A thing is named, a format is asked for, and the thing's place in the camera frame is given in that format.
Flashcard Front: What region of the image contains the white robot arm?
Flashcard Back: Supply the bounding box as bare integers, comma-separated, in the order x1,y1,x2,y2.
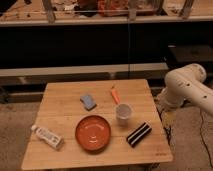
158,63,213,117

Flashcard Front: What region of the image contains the orange marker pen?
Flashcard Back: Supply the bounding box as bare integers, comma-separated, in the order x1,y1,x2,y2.
111,87,120,104

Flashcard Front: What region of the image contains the blue sponge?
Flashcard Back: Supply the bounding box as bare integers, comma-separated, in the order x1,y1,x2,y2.
80,94,97,111

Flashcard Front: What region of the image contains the wooden table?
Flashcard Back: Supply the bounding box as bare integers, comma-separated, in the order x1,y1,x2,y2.
22,79,173,171

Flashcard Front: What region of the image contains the orange bowl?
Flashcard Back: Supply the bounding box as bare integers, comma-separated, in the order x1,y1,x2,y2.
75,115,111,152

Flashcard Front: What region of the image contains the black white striped block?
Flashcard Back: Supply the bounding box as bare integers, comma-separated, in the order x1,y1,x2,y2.
126,122,152,148

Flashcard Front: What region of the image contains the black box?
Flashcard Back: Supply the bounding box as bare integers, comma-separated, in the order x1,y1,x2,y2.
165,45,213,72

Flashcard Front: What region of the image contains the white plastic bottle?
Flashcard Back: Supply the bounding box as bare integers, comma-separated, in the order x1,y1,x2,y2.
31,125,63,150

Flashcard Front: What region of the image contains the black cable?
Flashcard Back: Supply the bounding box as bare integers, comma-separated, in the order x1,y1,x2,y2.
156,103,213,168

